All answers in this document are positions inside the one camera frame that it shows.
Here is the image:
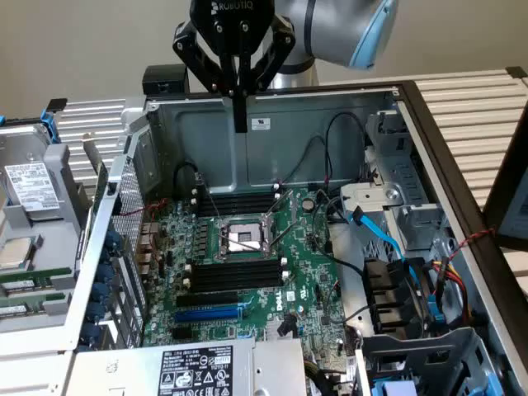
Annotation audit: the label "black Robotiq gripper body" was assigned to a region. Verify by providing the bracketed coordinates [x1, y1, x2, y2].
[189, 0, 276, 57]

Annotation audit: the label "black rectangular box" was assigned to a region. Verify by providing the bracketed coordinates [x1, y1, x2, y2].
[142, 64, 191, 97]

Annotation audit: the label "open grey PC case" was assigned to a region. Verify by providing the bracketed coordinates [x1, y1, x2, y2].
[64, 80, 528, 396]

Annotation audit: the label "thin silver locking lever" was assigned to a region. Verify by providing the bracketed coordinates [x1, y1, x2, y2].
[196, 172, 226, 226]
[270, 220, 309, 253]

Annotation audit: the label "silver socket cover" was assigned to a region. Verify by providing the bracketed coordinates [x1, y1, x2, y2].
[263, 190, 299, 248]

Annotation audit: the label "tall grey metal disk bay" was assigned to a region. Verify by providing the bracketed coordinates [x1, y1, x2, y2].
[365, 111, 450, 252]

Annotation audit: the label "CPU socket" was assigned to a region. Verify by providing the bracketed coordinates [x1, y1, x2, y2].
[216, 214, 277, 263]

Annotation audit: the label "silver hard disk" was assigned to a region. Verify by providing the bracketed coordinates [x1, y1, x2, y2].
[0, 125, 63, 219]

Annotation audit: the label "blue expansion card retainer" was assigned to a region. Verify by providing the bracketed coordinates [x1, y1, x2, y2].
[80, 229, 123, 351]

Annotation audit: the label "green Dell motherboard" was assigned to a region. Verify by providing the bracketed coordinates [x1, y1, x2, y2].
[142, 187, 356, 372]

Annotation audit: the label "grey parts rack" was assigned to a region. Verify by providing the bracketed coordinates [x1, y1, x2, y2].
[0, 123, 90, 335]

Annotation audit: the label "long black expansion slot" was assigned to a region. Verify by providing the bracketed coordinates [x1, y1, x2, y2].
[176, 288, 239, 309]

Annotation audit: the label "blue expansion slot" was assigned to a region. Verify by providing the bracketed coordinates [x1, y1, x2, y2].
[172, 304, 243, 325]

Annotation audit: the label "black fan housing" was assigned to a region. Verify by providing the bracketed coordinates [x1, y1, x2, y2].
[362, 257, 434, 335]

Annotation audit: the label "silver CPU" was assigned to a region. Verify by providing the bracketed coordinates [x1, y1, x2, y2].
[0, 237, 36, 271]

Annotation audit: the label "dark framed monitor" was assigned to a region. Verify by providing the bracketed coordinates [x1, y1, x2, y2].
[481, 92, 528, 251]

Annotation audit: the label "silver chipset heatsink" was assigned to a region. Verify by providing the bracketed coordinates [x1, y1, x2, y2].
[263, 319, 300, 340]

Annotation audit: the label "blue plastic latch tab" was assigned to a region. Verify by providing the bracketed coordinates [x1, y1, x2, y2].
[427, 295, 446, 327]

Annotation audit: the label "silver power supply unit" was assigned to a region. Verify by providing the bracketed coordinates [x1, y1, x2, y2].
[69, 337, 309, 396]

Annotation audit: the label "wide grey metal disk bay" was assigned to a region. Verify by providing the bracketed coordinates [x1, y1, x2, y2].
[356, 325, 508, 396]

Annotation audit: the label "blue plastic carrier block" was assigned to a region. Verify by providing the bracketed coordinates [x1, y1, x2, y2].
[373, 379, 417, 396]

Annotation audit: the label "blue plastic carrier strip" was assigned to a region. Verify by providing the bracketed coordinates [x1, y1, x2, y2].
[485, 369, 503, 396]

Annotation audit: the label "short black looped wire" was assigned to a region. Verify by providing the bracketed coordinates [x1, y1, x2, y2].
[276, 135, 331, 186]

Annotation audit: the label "long black looped wire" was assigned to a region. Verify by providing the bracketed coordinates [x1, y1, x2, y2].
[323, 111, 369, 185]

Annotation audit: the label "thick black wire loop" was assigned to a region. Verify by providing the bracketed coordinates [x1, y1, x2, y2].
[173, 162, 205, 205]

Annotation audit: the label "green graphics card silver bracket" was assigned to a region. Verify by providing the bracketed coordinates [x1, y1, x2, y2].
[78, 130, 111, 269]

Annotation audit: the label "blue plastic disk rail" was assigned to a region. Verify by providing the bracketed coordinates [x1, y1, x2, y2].
[40, 107, 58, 145]

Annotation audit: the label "black front panel wires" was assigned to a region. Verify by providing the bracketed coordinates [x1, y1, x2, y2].
[311, 187, 346, 252]

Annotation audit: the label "thin red wire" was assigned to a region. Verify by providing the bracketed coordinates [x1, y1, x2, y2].
[111, 197, 170, 218]

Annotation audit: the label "silver metal latch bracket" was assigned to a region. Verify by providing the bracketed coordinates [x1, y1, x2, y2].
[340, 182, 404, 224]

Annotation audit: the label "blue flat SATA wire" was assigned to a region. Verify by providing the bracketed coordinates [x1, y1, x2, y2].
[349, 207, 422, 290]

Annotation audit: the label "thick black curved wire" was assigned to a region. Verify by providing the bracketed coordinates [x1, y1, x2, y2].
[329, 254, 366, 276]

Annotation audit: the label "red black twisted wire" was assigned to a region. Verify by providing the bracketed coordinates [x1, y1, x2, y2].
[447, 226, 497, 265]

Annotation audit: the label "black angled wire plug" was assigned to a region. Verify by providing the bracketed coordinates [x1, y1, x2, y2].
[276, 313, 297, 337]

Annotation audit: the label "thin black curved wire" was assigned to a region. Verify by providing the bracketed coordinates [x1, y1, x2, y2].
[344, 303, 375, 323]

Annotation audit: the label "coloured power wire bundle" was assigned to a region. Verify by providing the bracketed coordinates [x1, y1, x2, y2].
[431, 255, 474, 327]

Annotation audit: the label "yellow black power wires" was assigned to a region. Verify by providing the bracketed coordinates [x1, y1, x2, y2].
[304, 357, 356, 396]

